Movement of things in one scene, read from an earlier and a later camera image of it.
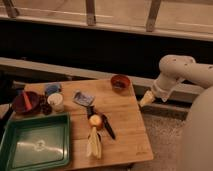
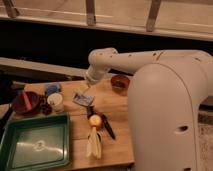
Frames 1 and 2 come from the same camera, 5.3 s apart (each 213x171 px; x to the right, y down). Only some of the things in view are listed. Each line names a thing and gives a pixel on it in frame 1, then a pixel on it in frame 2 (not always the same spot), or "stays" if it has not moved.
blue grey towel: [82, 98] stays
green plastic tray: [36, 142] stays
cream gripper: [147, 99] -> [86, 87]
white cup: [57, 101] stays
